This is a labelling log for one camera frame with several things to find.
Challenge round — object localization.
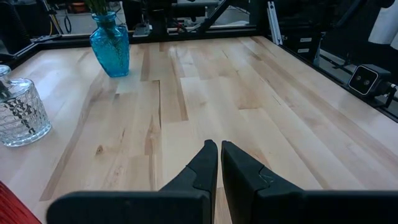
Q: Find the silver aluminium rail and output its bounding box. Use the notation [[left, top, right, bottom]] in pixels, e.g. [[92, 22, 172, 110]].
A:
[[266, 1, 284, 46]]

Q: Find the black drawer cabinet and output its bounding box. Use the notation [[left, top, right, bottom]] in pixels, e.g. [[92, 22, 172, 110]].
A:
[[281, 29, 320, 62]]

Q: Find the clear glass vase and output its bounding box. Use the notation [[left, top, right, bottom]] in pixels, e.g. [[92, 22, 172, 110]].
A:
[[0, 64, 53, 147]]

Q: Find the red glass vase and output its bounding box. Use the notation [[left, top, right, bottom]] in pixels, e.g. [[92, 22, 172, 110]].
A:
[[0, 180, 43, 224]]

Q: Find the teal glass vase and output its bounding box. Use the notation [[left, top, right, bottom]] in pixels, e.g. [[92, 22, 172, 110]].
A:
[[89, 11, 131, 78]]

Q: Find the small black camera box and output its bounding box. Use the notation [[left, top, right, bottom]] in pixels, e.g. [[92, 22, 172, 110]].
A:
[[347, 63, 393, 98]]

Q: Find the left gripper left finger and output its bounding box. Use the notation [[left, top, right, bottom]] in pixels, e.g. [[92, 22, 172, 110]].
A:
[[46, 139, 218, 224]]

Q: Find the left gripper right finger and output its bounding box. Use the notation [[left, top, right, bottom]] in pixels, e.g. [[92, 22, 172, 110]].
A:
[[221, 140, 398, 224]]

